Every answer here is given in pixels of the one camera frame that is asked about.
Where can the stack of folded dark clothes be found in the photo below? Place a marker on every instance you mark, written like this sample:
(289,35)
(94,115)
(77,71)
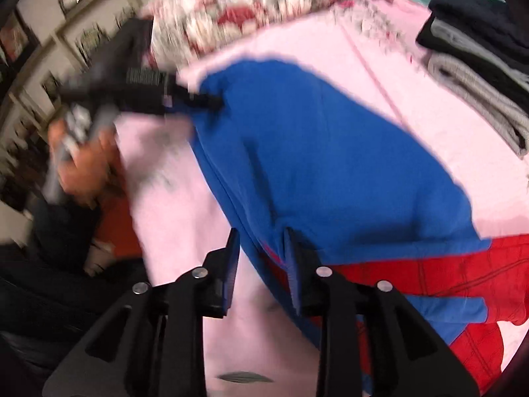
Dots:
(475,12)

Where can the person's left hand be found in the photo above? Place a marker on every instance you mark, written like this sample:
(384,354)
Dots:
(89,169)

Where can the grey folded garment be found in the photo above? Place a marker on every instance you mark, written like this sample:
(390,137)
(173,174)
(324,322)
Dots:
(487,99)

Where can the pink bed sheet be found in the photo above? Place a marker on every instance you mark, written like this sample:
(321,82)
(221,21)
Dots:
(413,91)

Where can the small picture frame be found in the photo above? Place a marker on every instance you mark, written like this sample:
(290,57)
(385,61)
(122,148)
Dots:
(72,0)

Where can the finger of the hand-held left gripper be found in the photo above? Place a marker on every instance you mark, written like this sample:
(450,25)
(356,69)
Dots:
(198,99)

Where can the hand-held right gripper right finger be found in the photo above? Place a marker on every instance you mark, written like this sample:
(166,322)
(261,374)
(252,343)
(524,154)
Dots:
(294,283)

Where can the blue and red pants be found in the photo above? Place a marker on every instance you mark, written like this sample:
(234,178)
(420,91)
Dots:
(330,153)

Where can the orange cloth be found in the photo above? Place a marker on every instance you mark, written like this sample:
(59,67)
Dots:
(120,223)

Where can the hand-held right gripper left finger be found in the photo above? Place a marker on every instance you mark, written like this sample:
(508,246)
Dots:
(232,275)

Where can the red and white floral blanket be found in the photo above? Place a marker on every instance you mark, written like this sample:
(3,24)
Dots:
(248,8)

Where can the dark clothing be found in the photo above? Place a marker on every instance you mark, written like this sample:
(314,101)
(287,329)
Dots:
(49,289)

